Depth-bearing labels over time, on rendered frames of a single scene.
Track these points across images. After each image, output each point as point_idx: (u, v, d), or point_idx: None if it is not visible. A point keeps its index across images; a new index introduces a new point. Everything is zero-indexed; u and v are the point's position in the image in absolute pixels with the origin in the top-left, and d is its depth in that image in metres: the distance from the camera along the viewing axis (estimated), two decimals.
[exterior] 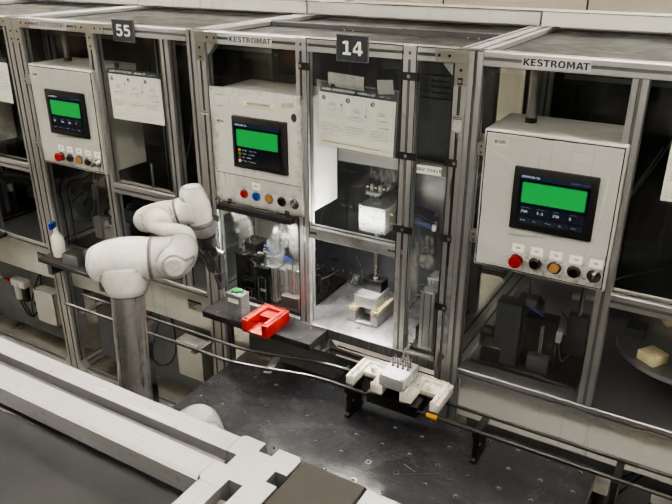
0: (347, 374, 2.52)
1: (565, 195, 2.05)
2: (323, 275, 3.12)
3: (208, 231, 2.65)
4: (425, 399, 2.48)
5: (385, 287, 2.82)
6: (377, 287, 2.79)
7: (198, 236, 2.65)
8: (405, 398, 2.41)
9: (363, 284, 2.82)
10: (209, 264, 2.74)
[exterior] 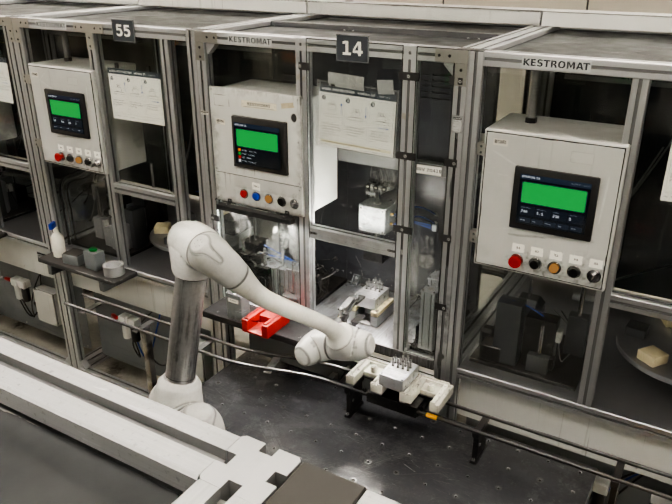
0: (347, 374, 2.52)
1: (565, 195, 2.05)
2: (323, 275, 3.12)
3: None
4: (425, 399, 2.48)
5: (386, 258, 2.77)
6: (378, 258, 2.74)
7: None
8: (405, 398, 2.41)
9: (364, 255, 2.77)
10: None
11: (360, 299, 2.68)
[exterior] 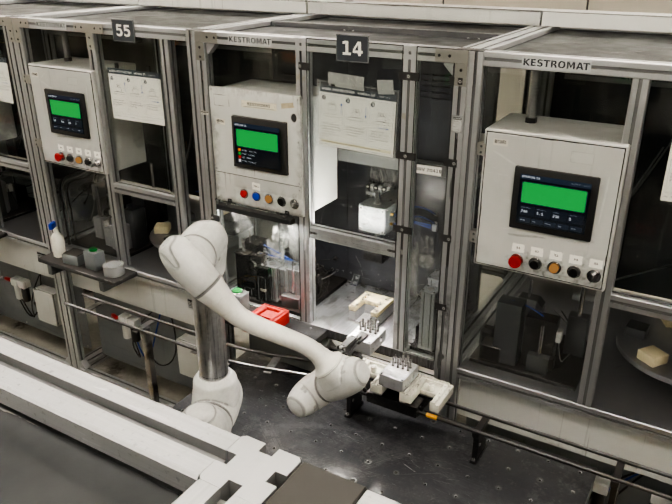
0: None
1: (565, 195, 2.05)
2: (323, 275, 3.12)
3: None
4: (425, 399, 2.48)
5: (386, 258, 2.77)
6: (378, 258, 2.74)
7: None
8: (405, 398, 2.41)
9: (364, 255, 2.77)
10: None
11: (362, 338, 2.40)
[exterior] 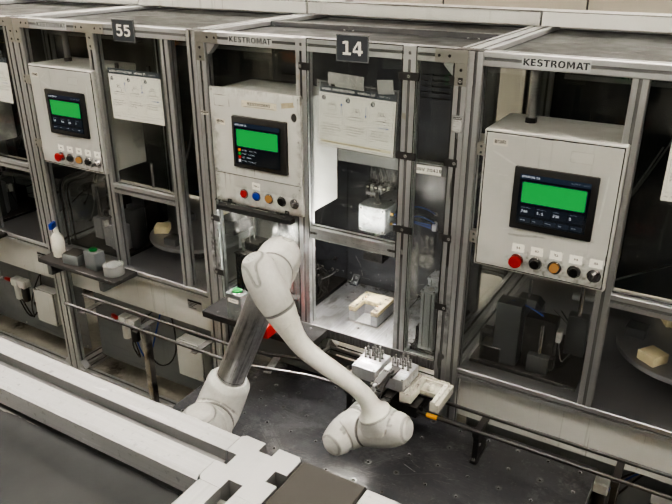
0: None
1: (565, 195, 2.05)
2: (323, 275, 3.12)
3: None
4: (425, 399, 2.48)
5: (386, 258, 2.77)
6: (378, 258, 2.74)
7: None
8: (405, 398, 2.41)
9: (364, 255, 2.77)
10: None
11: (395, 372, 2.41)
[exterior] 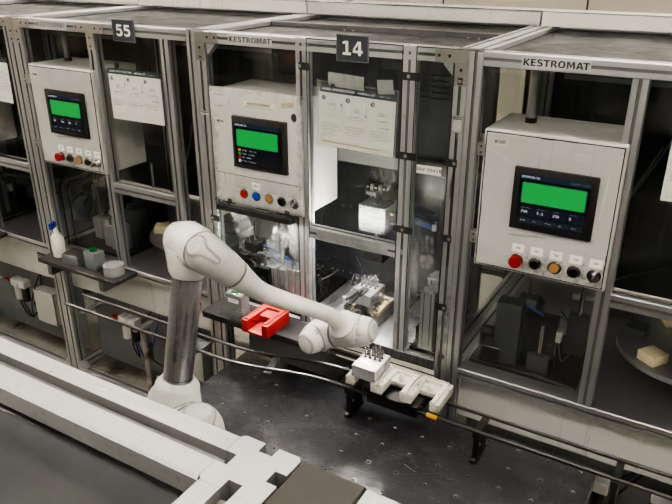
0: (347, 374, 2.52)
1: (565, 195, 2.05)
2: (323, 275, 3.12)
3: None
4: (425, 399, 2.48)
5: (386, 258, 2.77)
6: (378, 258, 2.74)
7: None
8: (405, 398, 2.41)
9: (364, 255, 2.77)
10: (349, 298, 2.66)
11: (364, 291, 2.71)
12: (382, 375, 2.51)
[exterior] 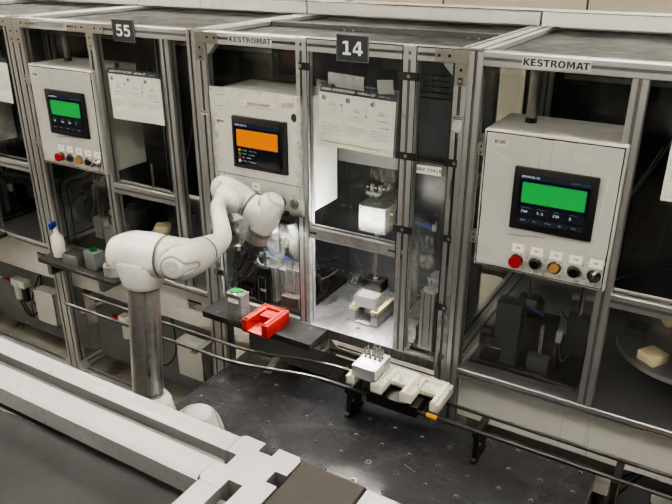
0: (347, 374, 2.52)
1: (565, 195, 2.05)
2: (323, 275, 3.12)
3: (263, 242, 2.60)
4: (425, 399, 2.48)
5: (385, 287, 2.82)
6: (377, 287, 2.79)
7: (251, 241, 2.59)
8: (405, 398, 2.41)
9: (363, 284, 2.82)
10: (238, 263, 2.70)
11: None
12: (382, 375, 2.51)
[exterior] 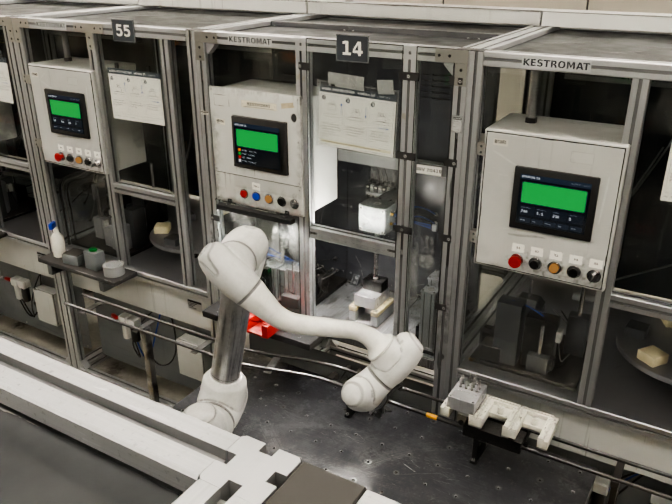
0: (441, 405, 2.35)
1: (565, 195, 2.05)
2: (323, 275, 3.12)
3: None
4: (527, 433, 2.30)
5: (385, 287, 2.82)
6: (377, 287, 2.79)
7: None
8: (509, 433, 2.24)
9: (363, 284, 2.82)
10: None
11: (402, 388, 2.38)
12: (480, 407, 2.33)
